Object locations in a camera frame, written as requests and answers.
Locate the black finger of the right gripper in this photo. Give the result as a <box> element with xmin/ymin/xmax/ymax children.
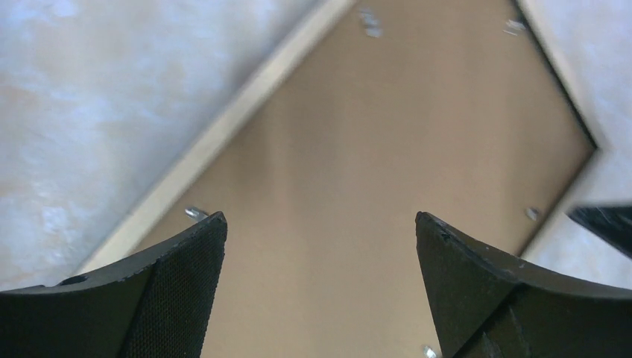
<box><xmin>568</xmin><ymin>205</ymin><xmax>631</xmax><ymax>258</ymax></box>

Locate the brown cardboard backing board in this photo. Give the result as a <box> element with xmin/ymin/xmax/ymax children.
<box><xmin>142</xmin><ymin>1</ymin><xmax>594</xmax><ymax>357</ymax></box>

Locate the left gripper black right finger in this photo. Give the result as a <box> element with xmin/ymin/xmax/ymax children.
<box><xmin>415</xmin><ymin>212</ymin><xmax>631</xmax><ymax>357</ymax></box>

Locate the wooden picture frame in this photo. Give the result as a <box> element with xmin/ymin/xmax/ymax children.
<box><xmin>74</xmin><ymin>0</ymin><xmax>632</xmax><ymax>277</ymax></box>

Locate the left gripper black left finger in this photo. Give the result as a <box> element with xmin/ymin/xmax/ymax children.
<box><xmin>1</xmin><ymin>212</ymin><xmax>228</xmax><ymax>357</ymax></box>

